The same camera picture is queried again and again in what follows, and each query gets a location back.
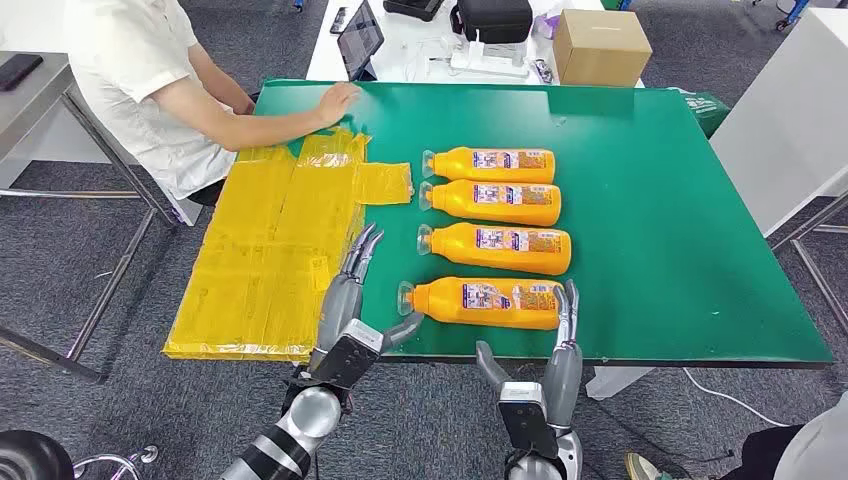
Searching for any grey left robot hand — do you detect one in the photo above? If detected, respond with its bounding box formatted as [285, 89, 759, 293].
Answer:
[307, 223, 425, 372]

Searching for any seated person's right hand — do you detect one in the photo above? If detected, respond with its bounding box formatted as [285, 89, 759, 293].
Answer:
[313, 82, 363, 128]

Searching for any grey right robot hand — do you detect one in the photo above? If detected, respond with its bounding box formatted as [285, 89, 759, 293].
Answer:
[475, 278, 585, 432]

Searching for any orange detergent bottle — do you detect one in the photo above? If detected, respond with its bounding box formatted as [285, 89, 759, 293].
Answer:
[421, 146, 556, 185]
[416, 222, 573, 277]
[397, 276, 566, 332]
[418, 179, 563, 228]

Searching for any white table leg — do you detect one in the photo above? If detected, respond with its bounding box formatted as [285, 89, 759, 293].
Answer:
[586, 366, 657, 402]

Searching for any black tablet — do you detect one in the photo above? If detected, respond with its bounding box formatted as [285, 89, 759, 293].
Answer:
[336, 0, 386, 82]

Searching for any yellow taped sheet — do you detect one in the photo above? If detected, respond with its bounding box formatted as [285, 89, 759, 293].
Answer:
[162, 127, 415, 364]

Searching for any standing person's shoe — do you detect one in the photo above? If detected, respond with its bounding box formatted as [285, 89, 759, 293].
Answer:
[624, 452, 670, 480]

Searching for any black tray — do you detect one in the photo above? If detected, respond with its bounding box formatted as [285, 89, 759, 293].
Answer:
[382, 0, 446, 23]

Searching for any white power strip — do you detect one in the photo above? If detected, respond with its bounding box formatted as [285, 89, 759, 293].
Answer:
[449, 39, 531, 79]

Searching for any black carry case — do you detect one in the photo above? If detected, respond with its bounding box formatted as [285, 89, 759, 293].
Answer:
[450, 0, 535, 46]

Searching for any green table mat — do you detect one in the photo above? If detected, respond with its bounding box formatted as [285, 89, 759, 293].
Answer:
[253, 79, 835, 367]

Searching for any seated person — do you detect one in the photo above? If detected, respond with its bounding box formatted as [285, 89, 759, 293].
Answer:
[62, 0, 363, 208]

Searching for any pale purple plastic bag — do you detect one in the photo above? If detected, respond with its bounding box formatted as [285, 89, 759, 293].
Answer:
[531, 11, 564, 41]

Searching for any chrome curved bar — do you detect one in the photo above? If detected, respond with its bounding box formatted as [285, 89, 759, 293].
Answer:
[72, 445, 160, 480]

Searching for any standing person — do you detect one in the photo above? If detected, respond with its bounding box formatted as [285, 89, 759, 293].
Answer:
[718, 390, 848, 480]

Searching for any brown cardboard box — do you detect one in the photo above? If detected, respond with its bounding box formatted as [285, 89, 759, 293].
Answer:
[553, 8, 654, 89]

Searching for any grey steel table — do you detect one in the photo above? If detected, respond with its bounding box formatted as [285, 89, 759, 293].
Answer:
[0, 51, 179, 386]

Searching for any black phone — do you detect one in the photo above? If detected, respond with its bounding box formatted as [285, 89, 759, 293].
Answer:
[0, 54, 44, 93]

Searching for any white board table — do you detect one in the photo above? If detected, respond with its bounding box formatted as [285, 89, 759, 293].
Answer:
[708, 7, 848, 238]

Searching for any black round object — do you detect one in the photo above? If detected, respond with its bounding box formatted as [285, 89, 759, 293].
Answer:
[0, 430, 75, 480]

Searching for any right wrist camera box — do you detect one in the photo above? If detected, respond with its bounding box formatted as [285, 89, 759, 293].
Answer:
[496, 381, 561, 460]

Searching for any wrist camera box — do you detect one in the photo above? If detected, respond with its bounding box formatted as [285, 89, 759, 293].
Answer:
[496, 381, 561, 460]
[301, 319, 386, 393]

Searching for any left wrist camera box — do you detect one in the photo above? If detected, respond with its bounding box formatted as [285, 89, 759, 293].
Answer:
[301, 319, 386, 393]

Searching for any white floor cable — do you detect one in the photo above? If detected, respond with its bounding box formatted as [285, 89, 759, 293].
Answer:
[682, 367, 793, 429]

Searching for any steel table frame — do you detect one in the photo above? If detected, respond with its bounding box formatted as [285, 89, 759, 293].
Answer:
[768, 192, 848, 333]

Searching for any blue metal frame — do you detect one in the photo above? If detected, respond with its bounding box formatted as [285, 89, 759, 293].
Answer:
[751, 0, 813, 32]

